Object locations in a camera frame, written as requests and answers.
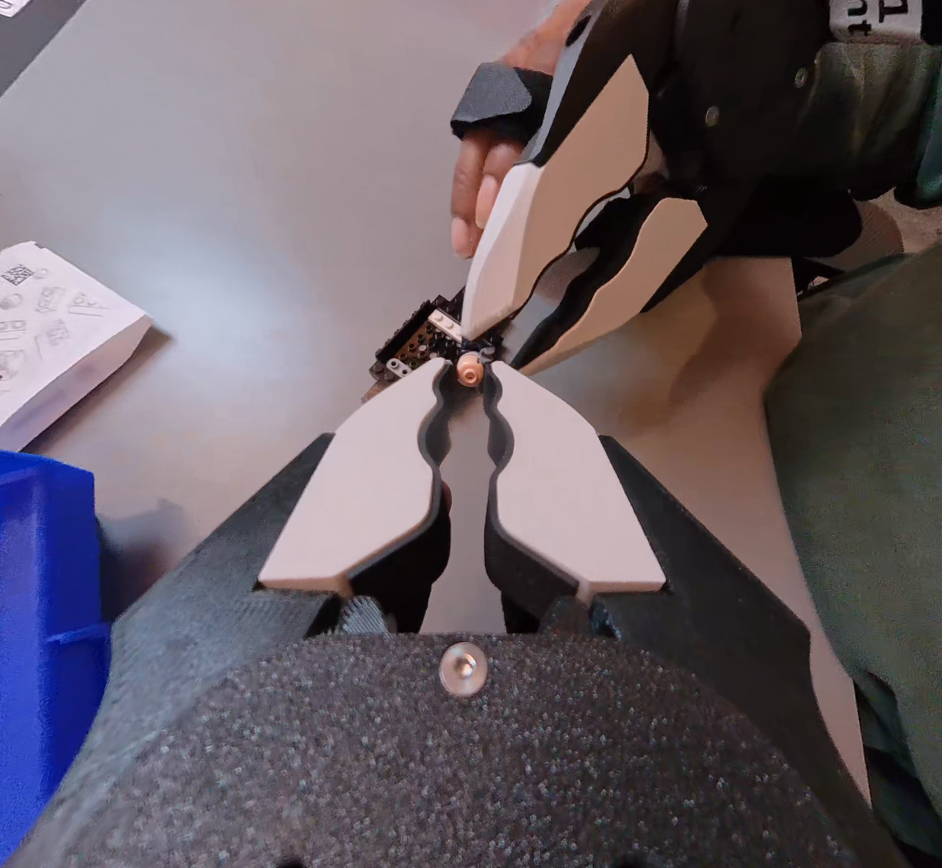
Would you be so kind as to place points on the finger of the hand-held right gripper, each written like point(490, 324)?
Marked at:
point(567, 191)
point(633, 265)

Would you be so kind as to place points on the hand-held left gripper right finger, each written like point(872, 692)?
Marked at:
point(574, 508)

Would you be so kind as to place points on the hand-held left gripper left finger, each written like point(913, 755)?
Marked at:
point(353, 508)

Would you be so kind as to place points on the black lego car chassis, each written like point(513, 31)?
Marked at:
point(420, 346)

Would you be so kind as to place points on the blue plastic bin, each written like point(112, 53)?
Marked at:
point(44, 633)

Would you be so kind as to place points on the person's right hand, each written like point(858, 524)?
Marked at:
point(486, 191)

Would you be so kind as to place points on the person's torso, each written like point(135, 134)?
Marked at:
point(869, 515)

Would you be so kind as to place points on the white printed paper bag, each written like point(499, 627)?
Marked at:
point(59, 331)

